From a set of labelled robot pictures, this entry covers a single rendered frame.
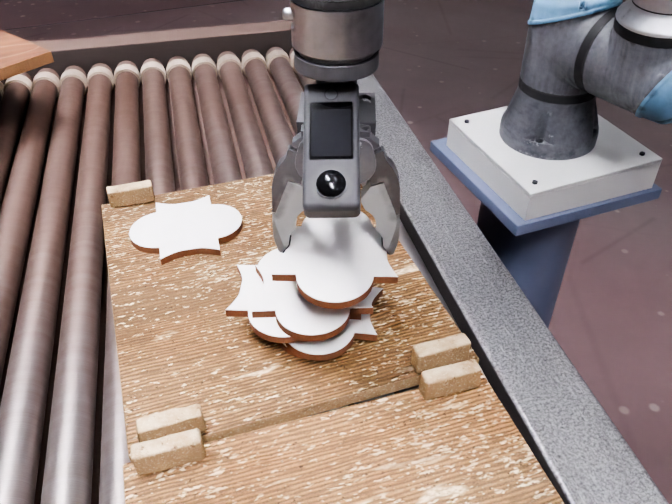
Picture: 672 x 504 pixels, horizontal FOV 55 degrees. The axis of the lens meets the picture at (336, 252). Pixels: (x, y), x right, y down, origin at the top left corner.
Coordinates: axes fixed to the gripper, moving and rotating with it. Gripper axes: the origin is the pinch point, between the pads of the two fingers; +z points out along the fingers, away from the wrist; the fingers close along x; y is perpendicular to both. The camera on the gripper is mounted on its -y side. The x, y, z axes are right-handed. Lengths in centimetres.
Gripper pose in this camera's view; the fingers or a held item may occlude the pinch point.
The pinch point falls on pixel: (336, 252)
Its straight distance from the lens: 64.9
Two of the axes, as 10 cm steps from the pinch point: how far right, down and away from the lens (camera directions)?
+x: -10.0, -0.2, 0.2
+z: 0.0, 7.8, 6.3
